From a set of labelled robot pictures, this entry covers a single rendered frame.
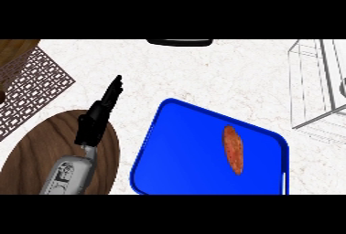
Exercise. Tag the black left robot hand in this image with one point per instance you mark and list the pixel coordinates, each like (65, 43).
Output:
(94, 122)

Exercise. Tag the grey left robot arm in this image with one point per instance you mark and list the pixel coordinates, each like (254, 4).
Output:
(71, 175)

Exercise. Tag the blue tray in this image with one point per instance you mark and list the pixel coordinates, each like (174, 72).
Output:
(193, 152)

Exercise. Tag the brown patterned placemat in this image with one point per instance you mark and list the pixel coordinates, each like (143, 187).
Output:
(31, 91)

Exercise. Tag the round dark wooden board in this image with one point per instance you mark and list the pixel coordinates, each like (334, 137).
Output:
(31, 155)

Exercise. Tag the light brown wooden board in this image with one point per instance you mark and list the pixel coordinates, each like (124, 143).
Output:
(11, 48)

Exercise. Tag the orange sweet potato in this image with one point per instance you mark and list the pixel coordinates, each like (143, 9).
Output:
(232, 149)

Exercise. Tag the black appliance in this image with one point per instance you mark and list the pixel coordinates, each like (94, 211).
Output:
(180, 42)

